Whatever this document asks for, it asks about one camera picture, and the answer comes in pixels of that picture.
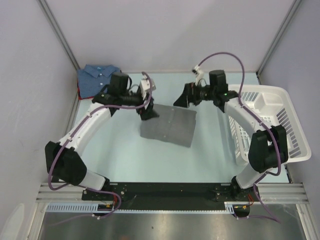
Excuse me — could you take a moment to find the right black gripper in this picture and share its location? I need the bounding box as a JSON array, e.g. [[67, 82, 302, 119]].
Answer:
[[173, 82, 216, 109]]

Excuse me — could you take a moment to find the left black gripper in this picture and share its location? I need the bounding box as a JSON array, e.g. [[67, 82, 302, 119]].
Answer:
[[119, 90, 159, 121]]

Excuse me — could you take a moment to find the grey long sleeve shirt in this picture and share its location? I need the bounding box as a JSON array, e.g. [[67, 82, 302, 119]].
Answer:
[[140, 104, 197, 148]]

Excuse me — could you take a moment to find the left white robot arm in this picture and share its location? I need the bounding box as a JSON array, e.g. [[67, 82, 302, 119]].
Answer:
[[44, 72, 159, 200]]

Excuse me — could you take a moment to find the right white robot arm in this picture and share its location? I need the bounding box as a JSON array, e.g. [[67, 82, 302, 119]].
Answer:
[[173, 66, 289, 201]]

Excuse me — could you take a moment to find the folded blue checked shirt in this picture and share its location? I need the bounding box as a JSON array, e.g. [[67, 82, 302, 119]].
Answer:
[[77, 64, 121, 91]]

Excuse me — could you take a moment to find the folded red shirt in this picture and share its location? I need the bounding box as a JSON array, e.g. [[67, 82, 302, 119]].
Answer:
[[77, 88, 100, 100]]

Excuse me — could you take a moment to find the white plastic laundry basket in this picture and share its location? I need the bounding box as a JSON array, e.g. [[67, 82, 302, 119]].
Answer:
[[228, 84, 312, 166]]

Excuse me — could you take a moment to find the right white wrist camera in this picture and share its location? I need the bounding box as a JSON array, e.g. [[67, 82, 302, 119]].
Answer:
[[192, 65, 204, 86]]

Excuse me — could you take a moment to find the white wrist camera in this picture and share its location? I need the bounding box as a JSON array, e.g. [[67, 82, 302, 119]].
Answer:
[[192, 65, 204, 86], [139, 78, 156, 100]]

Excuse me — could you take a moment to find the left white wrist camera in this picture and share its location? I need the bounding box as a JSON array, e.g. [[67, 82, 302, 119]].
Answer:
[[139, 78, 156, 100]]

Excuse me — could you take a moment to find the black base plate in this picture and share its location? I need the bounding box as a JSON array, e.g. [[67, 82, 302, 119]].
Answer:
[[81, 182, 258, 212]]

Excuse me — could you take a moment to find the white slotted cable duct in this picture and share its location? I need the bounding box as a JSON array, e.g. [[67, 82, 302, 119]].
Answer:
[[46, 202, 234, 214]]

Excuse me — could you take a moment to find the aluminium frame rail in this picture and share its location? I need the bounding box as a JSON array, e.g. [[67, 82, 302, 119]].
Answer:
[[36, 183, 309, 204]]

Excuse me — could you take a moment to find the right aluminium corner post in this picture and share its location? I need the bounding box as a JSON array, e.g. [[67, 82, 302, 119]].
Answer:
[[255, 0, 304, 78]]

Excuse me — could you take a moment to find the aluminium corner post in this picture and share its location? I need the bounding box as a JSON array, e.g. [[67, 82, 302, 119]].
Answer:
[[255, 0, 304, 78], [36, 0, 80, 70]]

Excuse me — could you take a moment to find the left aluminium corner post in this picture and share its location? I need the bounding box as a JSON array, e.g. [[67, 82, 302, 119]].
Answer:
[[36, 0, 80, 70]]

